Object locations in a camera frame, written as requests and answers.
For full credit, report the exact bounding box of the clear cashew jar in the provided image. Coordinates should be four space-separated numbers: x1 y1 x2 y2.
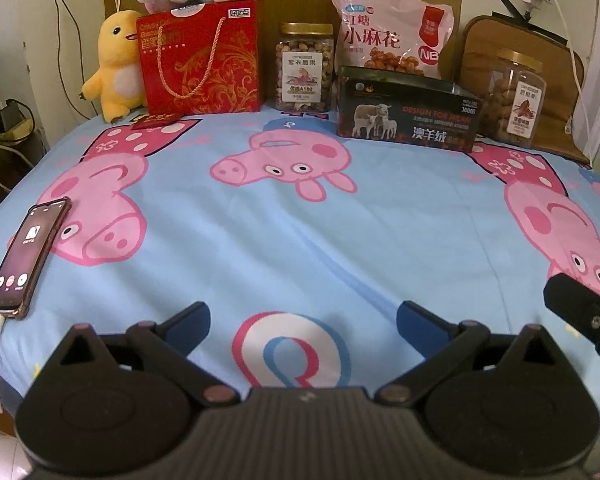
272 22 335 112

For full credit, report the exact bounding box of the white power cable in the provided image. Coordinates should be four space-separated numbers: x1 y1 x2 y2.
545 0 590 156

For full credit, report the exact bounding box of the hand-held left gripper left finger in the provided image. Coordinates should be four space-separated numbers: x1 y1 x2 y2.
60 301 236 406

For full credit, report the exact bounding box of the red gift bag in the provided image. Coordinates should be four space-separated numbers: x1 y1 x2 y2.
136 0 265 115

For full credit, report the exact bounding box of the small red packet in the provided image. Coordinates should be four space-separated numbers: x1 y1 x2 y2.
130 113 182 129

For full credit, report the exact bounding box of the smartphone in clear case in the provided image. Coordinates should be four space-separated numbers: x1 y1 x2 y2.
0 197 73 321

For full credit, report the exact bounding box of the black wall cable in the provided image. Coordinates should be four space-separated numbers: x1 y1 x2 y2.
52 0 93 121

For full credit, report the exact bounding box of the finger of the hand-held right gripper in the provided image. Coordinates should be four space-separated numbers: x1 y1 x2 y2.
544 272 600 388

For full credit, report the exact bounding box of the yellow duck plush toy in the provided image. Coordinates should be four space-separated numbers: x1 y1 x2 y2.
80 10 148 125

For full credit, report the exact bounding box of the brown cushion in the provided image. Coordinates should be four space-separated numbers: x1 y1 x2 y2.
460 15 593 166

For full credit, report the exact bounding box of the clear jar with gold lid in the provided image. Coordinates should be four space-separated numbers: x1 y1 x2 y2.
480 48 546 148

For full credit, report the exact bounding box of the pink snack bag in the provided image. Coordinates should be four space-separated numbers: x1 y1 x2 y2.
330 0 455 81

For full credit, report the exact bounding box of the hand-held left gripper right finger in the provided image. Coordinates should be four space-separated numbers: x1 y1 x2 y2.
377 300 555 407

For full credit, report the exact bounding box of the dark printed cardboard box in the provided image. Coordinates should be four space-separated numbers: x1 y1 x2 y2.
336 66 485 155

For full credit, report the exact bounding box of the printed cartoon bed sheet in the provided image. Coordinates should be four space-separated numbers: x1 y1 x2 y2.
0 110 600 411

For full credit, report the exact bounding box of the black charger block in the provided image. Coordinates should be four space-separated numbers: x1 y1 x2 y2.
0 100 27 133

